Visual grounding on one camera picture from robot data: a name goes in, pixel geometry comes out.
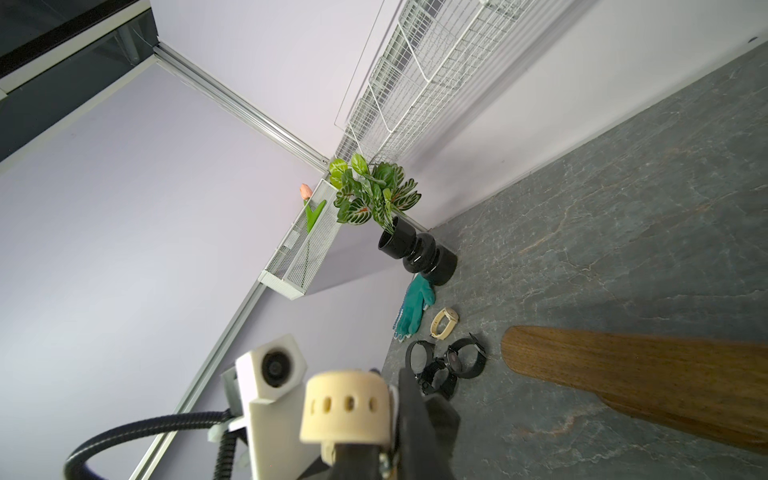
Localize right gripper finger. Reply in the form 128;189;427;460
328;367;460;479

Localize brown wooden watch stand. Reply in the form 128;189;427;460
501;326;767;454

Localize black chunky sport watch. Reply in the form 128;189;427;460
415;360;458;401

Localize black round-face watch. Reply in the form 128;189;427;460
444;333;488;379

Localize black thin band watch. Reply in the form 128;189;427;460
405;340;435;375

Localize beige band watch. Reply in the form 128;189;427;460
429;307;459;340

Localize green work glove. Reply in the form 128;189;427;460
393;274;436;342

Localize black ribbed plant pot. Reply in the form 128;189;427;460
378;217;458;286

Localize pink artificial tulip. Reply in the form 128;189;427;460
300;183;327;287

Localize green artificial potted plant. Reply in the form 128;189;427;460
329;153;421;234

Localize white mesh wall basket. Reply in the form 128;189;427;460
258;179;341;300

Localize black corrugated cable conduit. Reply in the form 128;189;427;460
63;409;241;480

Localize long white wire shelf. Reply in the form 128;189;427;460
335;1;536;161

